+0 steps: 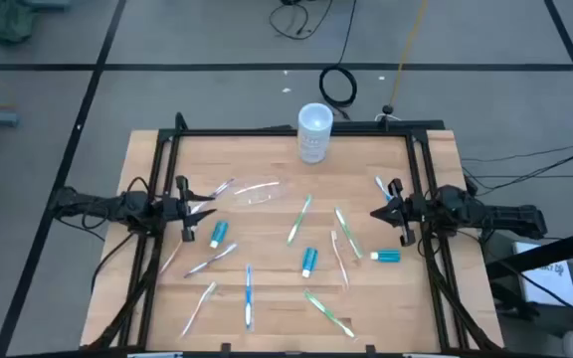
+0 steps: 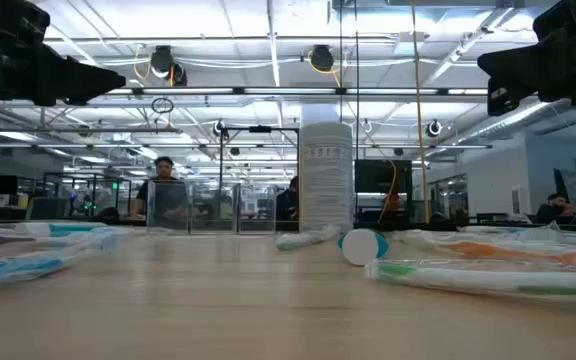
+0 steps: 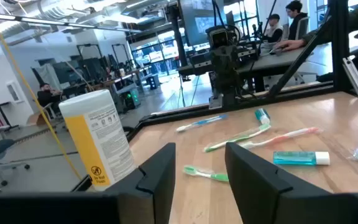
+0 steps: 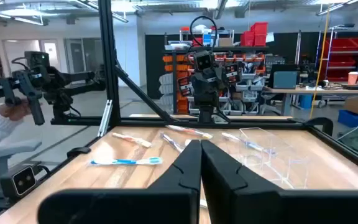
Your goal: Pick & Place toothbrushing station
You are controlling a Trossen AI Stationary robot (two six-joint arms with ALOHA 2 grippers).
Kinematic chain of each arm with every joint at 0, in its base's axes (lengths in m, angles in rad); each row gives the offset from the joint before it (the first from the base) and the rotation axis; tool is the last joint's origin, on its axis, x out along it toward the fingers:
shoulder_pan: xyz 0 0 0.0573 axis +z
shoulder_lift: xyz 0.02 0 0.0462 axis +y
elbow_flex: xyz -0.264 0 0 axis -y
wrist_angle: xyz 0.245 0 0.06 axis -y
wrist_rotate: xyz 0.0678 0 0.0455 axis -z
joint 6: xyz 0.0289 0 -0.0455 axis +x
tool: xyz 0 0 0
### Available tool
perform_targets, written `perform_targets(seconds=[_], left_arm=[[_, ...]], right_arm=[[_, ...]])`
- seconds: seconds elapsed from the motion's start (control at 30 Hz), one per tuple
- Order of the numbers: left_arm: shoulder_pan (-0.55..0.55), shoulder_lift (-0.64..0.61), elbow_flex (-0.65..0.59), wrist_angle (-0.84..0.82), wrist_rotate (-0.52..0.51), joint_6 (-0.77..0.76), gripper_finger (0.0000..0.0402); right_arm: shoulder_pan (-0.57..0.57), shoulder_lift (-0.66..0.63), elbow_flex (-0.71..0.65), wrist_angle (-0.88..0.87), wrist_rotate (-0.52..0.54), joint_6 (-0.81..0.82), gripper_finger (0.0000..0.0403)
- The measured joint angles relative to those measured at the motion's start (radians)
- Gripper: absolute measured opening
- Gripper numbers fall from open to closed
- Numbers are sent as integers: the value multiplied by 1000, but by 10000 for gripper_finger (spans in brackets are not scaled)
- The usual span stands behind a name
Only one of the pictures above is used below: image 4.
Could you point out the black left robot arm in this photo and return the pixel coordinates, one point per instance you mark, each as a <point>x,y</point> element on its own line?
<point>206,112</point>

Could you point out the orange paper cup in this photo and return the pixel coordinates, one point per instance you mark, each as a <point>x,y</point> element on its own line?
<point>353,78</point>

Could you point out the wooden workbench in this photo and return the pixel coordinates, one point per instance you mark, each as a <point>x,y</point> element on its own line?
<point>306,90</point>

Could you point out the clear acrylic organizer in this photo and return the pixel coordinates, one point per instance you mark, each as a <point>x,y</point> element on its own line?
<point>278,168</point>

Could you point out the red plastic bin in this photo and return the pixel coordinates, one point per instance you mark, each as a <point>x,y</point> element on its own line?
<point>260,40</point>
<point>259,28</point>
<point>247,39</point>

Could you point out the shelf with orange bins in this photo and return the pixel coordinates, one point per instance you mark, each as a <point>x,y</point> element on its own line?
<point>179,67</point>

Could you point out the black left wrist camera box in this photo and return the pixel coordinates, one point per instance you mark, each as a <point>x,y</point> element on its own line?
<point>204,61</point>

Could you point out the rack with red bins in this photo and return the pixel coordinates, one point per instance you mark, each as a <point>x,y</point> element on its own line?
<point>343,43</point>

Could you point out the blue floor bin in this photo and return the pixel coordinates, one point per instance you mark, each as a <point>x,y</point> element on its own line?
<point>353,119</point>

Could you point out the orange white toothbrush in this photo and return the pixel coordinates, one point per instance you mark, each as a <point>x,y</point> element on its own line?
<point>188,130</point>
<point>132,140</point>

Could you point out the blue clear toothbrush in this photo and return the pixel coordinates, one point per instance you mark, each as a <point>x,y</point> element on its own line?
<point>247,143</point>

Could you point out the blue plastic bin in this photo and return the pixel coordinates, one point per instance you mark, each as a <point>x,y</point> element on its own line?
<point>305,101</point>

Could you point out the small cardboard box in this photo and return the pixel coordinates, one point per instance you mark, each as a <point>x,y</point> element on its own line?
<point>225,42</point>

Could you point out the gray office chair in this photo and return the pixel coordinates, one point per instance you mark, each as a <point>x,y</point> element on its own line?
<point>269,105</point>

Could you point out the black aluminium rig frame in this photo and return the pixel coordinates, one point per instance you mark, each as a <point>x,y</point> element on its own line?
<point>107,62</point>

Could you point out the black stereo camera box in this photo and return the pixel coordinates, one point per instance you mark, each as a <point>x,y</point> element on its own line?
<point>22,182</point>

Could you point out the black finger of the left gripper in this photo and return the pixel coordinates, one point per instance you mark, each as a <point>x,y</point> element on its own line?
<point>217,91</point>
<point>201,92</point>

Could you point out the blue white toothbrush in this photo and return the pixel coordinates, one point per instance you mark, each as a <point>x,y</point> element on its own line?
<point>126,161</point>

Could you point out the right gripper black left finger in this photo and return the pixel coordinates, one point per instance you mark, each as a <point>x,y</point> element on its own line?
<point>166,205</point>

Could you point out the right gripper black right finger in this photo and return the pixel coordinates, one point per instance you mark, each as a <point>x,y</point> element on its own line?
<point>244,205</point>

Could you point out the blue box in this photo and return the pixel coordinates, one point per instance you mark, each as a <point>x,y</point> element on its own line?
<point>207,39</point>

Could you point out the blue-gray equipment box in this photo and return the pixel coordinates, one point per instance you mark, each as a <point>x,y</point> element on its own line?
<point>285,80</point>

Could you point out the person's hand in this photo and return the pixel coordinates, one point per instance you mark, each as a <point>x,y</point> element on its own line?
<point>14,112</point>

